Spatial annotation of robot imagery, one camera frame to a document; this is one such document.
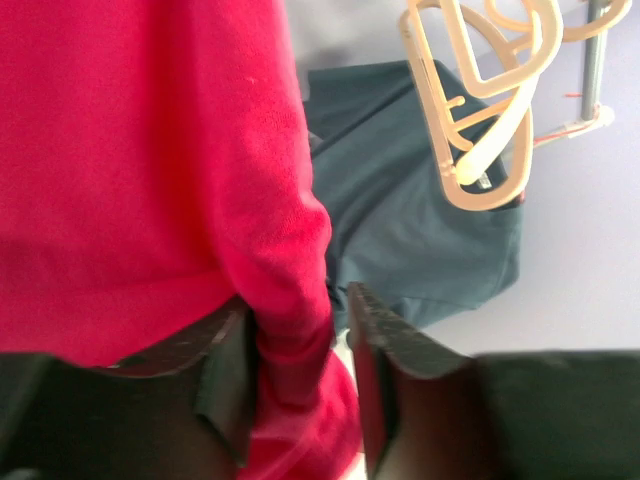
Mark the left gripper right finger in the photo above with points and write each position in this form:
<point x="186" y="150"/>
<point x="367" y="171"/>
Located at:
<point x="428" y="412"/>

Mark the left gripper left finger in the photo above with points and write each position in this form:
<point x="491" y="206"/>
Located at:
<point x="180" y="409"/>

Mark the red t shirt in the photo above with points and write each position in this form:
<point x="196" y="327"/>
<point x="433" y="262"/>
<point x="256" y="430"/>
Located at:
<point x="154" y="164"/>

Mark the beige looped wooden hanger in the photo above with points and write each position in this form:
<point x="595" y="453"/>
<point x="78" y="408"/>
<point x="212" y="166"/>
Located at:
<point x="450" y="138"/>

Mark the dark teal t shirt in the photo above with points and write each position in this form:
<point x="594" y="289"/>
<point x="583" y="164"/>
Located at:
<point x="393" y="229"/>

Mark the wide beige wooden hanger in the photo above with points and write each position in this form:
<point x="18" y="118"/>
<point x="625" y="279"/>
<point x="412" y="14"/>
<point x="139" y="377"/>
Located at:
<point x="546" y="40"/>

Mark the slim beige wooden hanger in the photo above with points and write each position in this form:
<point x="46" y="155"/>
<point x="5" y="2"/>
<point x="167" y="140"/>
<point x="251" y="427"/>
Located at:
<point x="615" y="11"/>

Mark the white clothes rack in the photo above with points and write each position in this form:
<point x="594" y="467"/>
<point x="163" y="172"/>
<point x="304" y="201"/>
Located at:
<point x="593" y="68"/>

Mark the pink wire hanger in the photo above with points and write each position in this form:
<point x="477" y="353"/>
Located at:
<point x="571" y="129"/>

